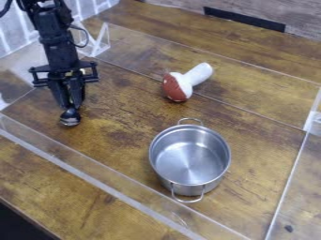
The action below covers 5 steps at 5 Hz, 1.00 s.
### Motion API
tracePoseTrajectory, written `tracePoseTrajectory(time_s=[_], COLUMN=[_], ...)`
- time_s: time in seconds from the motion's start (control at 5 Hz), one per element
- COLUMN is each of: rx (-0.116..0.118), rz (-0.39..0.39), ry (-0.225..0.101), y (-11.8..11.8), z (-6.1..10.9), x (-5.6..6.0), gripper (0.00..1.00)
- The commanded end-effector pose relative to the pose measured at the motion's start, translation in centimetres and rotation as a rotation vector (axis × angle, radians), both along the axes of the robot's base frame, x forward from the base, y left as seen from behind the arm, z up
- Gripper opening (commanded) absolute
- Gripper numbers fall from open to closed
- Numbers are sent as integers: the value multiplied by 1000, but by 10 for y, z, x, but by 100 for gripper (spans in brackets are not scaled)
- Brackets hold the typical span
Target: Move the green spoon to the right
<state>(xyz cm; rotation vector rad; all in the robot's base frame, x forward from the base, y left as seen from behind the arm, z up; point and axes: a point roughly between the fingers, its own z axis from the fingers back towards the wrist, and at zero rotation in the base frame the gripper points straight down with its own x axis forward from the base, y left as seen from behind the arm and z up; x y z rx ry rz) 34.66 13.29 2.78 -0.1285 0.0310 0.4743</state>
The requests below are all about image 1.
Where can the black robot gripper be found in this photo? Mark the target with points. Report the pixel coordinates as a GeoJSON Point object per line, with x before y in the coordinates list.
{"type": "Point", "coordinates": [63, 61]}

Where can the green handled metal spoon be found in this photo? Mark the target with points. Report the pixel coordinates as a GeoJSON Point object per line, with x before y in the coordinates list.
{"type": "Point", "coordinates": [69, 117]}

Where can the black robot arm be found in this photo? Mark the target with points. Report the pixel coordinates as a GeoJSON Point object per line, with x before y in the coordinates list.
{"type": "Point", "coordinates": [65, 73]}

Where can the red white toy mushroom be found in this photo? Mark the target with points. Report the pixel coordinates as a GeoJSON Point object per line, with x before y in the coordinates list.
{"type": "Point", "coordinates": [176, 84]}

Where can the stainless steel pot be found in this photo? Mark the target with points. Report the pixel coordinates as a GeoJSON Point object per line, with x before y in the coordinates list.
{"type": "Point", "coordinates": [190, 157]}

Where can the clear acrylic barrier wall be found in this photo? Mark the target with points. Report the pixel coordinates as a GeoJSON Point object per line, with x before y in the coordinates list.
{"type": "Point", "coordinates": [80, 180]}

